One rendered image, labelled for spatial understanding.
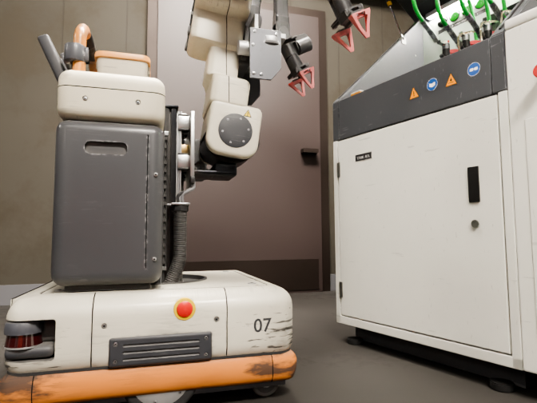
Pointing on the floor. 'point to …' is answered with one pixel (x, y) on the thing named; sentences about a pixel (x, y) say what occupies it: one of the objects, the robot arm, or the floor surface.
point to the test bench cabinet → (507, 376)
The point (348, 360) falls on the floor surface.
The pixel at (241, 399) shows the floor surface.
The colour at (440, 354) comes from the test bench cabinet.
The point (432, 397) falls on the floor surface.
